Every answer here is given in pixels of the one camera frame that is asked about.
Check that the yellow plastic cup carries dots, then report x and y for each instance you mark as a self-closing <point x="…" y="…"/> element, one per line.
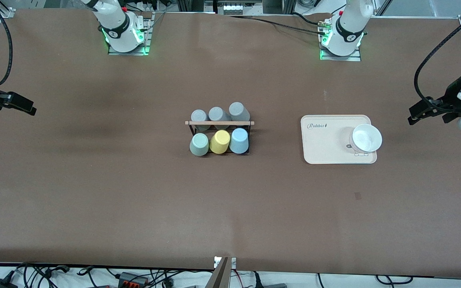
<point x="219" y="142"/>

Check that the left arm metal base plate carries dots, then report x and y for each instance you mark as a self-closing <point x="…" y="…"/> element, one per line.
<point x="356" y="58"/>

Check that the sage green plastic cup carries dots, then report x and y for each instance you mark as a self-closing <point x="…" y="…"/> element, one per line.
<point x="199" y="144"/>

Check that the white label plate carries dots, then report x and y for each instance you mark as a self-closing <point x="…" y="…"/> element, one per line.
<point x="233" y="262"/>

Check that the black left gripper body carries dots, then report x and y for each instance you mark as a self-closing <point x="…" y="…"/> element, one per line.
<point x="451" y="94"/>

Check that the white power strip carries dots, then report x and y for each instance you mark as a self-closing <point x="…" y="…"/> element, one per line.
<point x="233" y="8"/>

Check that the light blue plastic cup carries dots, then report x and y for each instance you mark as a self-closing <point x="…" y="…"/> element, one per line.
<point x="239" y="141"/>

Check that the black power adapter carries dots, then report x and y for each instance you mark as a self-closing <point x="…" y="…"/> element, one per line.
<point x="0" y="284"/>

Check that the beige rabbit print tray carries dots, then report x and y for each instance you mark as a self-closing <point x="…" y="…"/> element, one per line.
<point x="322" y="144"/>

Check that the grey box orange connectors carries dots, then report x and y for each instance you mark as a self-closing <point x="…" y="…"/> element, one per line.
<point x="132" y="279"/>

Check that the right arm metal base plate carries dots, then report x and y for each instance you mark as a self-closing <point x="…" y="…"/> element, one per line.
<point x="147" y="40"/>

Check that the grey plastic cup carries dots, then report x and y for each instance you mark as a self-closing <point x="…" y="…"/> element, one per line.
<point x="199" y="116"/>
<point x="238" y="110"/>
<point x="217" y="114"/>

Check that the white bowl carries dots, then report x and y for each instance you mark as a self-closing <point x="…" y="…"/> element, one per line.
<point x="366" y="138"/>

